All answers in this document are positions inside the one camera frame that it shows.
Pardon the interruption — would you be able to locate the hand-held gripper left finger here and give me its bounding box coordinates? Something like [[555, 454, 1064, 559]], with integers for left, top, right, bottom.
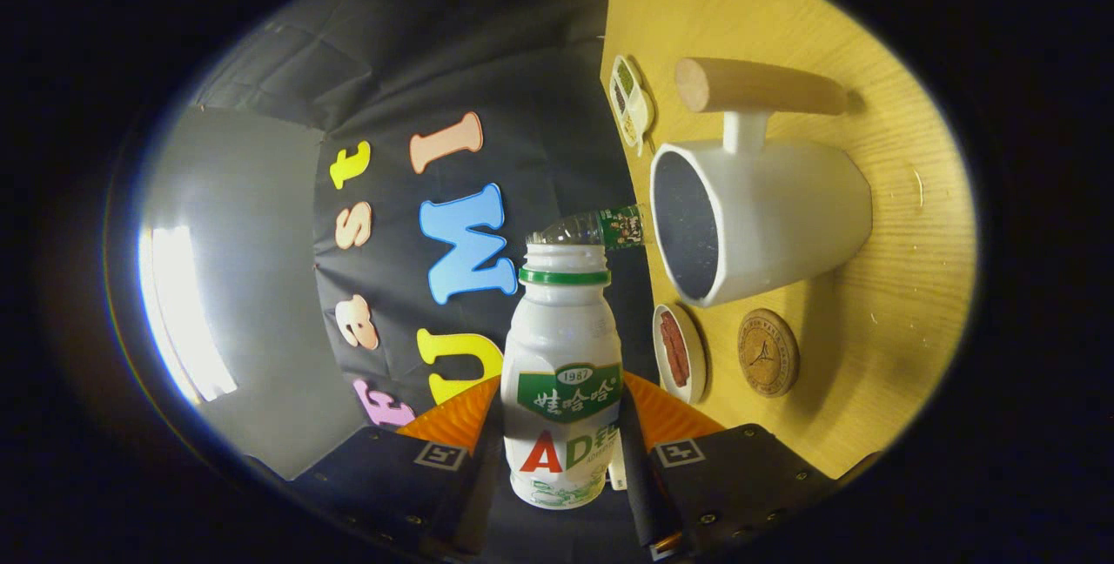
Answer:
[[287, 375, 506, 561]]

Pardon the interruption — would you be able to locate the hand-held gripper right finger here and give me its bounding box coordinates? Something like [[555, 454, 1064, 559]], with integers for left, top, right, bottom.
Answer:
[[618, 371, 836, 561]]

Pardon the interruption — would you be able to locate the round cork coaster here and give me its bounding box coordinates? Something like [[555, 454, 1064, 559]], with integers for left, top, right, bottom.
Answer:
[[737, 309, 801, 399]]

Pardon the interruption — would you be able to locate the white juice bottle green label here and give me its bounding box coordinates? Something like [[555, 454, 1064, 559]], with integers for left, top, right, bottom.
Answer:
[[500, 243, 624, 510]]

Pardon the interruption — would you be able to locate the white cup wooden handle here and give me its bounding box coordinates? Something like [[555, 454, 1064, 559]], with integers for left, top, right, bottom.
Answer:
[[648, 57, 874, 309]]

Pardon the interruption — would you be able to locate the clear plastic water bottle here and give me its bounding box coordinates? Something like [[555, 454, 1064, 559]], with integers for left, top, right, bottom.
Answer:
[[527, 204, 654, 252]]

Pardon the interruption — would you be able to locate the white round plate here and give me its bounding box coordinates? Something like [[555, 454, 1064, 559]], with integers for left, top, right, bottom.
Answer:
[[652, 303, 708, 406]]

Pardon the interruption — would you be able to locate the red sausage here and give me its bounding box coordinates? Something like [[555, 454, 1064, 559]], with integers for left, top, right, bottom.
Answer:
[[668, 317, 691, 389], [659, 310, 680, 382]]

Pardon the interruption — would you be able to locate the wooden table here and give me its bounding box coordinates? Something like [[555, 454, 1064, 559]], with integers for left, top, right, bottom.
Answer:
[[599, 0, 977, 482]]

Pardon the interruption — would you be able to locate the white divided dish with beans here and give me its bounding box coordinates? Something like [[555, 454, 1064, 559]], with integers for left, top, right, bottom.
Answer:
[[608, 55, 655, 156]]

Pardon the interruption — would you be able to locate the black backdrop cloth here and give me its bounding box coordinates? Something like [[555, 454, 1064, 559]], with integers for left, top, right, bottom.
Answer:
[[187, 0, 662, 430]]

